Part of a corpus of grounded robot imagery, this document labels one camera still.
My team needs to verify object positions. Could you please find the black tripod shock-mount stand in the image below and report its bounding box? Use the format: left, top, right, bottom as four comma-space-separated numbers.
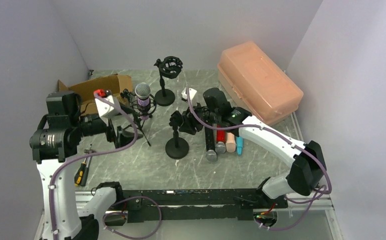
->
120, 84, 157, 146

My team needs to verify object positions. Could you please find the purple glitter microphone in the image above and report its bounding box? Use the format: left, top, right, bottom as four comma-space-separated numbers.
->
134, 82, 151, 121

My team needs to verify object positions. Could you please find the black round-base clip stand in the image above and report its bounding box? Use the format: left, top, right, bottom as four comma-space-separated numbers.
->
165, 110, 189, 160

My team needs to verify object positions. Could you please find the brown cardboard box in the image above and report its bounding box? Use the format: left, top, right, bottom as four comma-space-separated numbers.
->
57, 74, 133, 116

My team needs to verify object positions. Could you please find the red glitter microphone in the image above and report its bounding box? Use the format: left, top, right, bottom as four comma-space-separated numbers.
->
215, 130, 226, 155

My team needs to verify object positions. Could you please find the black glitter microphone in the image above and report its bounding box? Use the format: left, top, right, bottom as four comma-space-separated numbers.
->
205, 128, 218, 163

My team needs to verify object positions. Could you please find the pink peach microphone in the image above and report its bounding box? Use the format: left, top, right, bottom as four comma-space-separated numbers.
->
226, 132, 237, 153

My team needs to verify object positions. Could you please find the blue microphone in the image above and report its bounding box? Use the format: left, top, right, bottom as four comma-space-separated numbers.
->
236, 136, 244, 156

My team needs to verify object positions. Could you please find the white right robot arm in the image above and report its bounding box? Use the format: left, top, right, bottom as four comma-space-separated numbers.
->
175, 87, 332, 200

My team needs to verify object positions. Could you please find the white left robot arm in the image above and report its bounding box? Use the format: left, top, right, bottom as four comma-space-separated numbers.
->
29, 89, 138, 240

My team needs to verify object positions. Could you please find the orange translucent plastic bin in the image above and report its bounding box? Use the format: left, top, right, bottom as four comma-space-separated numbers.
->
217, 41, 304, 126

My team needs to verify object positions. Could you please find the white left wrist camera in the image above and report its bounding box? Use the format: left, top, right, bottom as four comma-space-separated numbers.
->
93, 89, 120, 126

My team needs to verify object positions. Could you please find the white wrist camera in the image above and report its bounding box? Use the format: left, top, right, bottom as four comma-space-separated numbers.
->
93, 89, 120, 126
181, 87, 197, 105

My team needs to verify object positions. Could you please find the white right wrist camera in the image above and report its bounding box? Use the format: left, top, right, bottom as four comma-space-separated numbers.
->
181, 87, 197, 105

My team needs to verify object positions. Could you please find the yellow-handled screwdriver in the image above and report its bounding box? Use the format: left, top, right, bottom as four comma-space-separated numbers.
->
74, 156, 92, 187

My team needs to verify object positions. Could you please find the black round-base shock-mount stand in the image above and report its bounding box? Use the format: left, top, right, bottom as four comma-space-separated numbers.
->
153, 55, 184, 108

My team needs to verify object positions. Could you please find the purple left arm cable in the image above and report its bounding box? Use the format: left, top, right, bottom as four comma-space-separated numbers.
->
48, 92, 162, 240

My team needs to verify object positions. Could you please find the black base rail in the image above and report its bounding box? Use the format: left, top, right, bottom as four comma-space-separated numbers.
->
109, 188, 288, 223

